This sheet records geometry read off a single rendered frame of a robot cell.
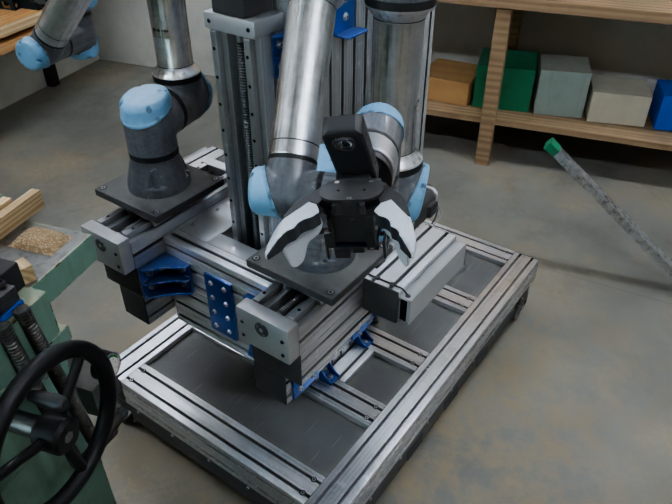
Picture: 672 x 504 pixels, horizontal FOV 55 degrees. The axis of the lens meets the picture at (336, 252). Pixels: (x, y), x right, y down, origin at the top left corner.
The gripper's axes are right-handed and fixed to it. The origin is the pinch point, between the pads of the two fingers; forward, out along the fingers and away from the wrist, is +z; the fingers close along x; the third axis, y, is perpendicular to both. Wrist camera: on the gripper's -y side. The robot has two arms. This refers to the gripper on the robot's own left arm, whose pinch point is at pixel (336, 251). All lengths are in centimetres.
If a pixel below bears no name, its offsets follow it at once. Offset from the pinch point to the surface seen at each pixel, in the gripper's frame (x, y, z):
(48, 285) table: 63, 28, -30
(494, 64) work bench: -22, 74, -257
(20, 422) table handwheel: 55, 34, -4
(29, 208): 75, 22, -47
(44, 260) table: 65, 25, -34
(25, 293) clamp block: 57, 20, -18
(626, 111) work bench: -85, 104, -263
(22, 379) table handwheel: 48, 22, -2
